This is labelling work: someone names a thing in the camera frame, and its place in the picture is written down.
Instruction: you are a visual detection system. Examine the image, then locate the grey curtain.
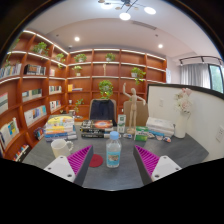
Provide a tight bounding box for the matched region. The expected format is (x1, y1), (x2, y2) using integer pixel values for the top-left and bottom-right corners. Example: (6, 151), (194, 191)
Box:
(179, 63), (212, 90)

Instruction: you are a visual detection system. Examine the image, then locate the wooden artist mannequin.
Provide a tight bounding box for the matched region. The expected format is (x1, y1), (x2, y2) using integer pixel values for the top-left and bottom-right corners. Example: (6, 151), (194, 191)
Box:
(121, 82), (147, 135)

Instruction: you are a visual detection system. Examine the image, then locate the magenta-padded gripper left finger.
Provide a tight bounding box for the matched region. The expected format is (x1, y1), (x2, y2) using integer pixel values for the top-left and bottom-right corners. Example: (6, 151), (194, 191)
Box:
(43, 144), (95, 187)

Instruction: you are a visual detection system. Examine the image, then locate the ceiling chandelier lamp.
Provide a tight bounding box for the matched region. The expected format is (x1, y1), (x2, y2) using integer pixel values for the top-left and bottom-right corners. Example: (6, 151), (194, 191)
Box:
(97, 0), (158, 22)

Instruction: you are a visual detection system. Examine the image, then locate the dark book stack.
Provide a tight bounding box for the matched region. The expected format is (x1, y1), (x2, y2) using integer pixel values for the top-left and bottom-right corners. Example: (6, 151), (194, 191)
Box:
(79, 119), (114, 139)

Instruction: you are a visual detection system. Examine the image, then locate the tan chair backrest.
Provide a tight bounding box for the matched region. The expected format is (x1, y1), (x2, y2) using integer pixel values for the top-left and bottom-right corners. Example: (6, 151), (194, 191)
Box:
(123, 99), (150, 128)

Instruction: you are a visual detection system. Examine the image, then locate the clear blue-capped water bottle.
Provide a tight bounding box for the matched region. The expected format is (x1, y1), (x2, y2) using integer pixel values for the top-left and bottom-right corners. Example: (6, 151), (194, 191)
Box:
(105, 130), (123, 169)

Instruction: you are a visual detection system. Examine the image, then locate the colourful book stack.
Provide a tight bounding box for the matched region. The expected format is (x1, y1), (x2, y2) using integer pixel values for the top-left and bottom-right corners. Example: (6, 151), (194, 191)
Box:
(43, 114), (78, 141)

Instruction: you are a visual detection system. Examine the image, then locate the flat round red coaster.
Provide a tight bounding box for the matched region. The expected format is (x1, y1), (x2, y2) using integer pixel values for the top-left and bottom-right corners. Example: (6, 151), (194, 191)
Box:
(88, 153), (104, 169)

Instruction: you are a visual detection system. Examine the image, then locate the white ceramic mug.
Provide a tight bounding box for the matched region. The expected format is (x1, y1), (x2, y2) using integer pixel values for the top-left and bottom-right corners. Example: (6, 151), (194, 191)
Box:
(50, 138), (74, 158)

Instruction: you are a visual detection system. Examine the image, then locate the white book stack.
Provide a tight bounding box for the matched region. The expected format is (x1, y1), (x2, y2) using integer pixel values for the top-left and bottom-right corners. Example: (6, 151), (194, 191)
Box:
(145, 116), (176, 138)

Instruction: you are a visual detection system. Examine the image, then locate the window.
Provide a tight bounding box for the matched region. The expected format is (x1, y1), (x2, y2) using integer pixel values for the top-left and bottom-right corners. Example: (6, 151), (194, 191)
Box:
(209, 63), (224, 94)

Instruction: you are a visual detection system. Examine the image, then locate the tall green white carton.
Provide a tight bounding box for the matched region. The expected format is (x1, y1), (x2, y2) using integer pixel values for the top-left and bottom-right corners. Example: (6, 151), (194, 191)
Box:
(116, 114), (127, 134)

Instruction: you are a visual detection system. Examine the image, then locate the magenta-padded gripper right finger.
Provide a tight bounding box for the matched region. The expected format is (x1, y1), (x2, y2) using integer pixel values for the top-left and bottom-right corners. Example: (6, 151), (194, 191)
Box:
(133, 144), (183, 187)

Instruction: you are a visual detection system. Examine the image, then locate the green white tissue box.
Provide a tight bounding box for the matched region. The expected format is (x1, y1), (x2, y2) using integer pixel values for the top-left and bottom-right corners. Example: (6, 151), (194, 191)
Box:
(134, 126), (150, 142)

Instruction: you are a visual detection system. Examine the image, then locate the dark office chair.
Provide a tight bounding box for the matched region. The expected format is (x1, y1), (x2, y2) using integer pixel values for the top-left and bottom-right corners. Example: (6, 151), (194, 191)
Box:
(88, 98), (118, 126)

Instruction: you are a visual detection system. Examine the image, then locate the wooden shelf unit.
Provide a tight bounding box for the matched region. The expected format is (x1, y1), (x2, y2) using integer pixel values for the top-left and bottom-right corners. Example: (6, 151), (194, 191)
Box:
(0, 29), (168, 161)

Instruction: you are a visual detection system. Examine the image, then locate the white vase with flowers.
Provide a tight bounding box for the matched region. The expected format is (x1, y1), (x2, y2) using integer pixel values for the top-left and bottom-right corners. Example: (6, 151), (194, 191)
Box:
(173, 87), (194, 139)

